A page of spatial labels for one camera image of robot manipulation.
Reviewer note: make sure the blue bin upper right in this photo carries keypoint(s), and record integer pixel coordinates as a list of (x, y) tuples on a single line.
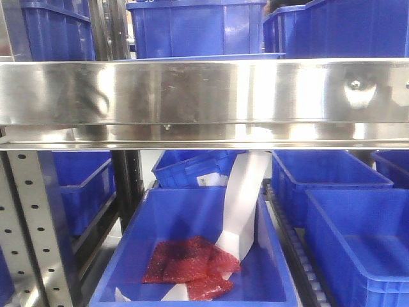
[(339, 29)]

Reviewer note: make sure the blue bin right front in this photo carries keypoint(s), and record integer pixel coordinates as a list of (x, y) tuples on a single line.
[(359, 239)]

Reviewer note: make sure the blue bin far right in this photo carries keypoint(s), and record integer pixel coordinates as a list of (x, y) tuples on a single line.
[(393, 164)]

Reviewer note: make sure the tilted blue bin rear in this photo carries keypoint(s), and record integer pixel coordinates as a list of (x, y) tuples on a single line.
[(194, 168)]

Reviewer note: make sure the perforated steel shelf post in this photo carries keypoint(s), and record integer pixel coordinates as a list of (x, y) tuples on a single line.
[(35, 239)]

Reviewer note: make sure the stainless steel shelf beam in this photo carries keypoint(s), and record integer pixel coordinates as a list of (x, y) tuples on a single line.
[(247, 104)]

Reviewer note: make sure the blue bin lower left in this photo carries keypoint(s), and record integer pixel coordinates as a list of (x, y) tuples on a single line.
[(86, 180)]

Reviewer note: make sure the blue bin upper center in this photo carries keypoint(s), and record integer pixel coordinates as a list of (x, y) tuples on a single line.
[(165, 29)]

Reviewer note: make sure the blue bin with red bags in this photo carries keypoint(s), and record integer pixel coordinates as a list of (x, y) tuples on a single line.
[(263, 281)]

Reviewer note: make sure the blue bin right rear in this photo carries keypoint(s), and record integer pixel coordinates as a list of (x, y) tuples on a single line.
[(295, 171)]

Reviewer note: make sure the blue bin upper left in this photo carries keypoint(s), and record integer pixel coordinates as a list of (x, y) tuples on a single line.
[(59, 30)]

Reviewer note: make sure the roller track rail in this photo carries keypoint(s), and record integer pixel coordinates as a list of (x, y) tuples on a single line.
[(309, 285)]

